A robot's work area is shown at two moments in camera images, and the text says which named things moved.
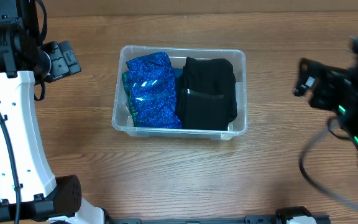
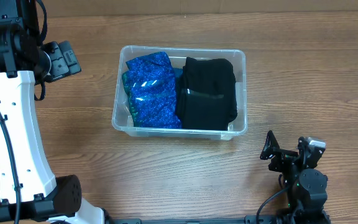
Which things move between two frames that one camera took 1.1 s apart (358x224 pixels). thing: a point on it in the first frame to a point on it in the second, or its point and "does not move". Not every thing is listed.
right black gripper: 319,74 to 270,149
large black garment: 206,94 does not move
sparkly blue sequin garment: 150,84 does not move
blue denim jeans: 178,71 does not move
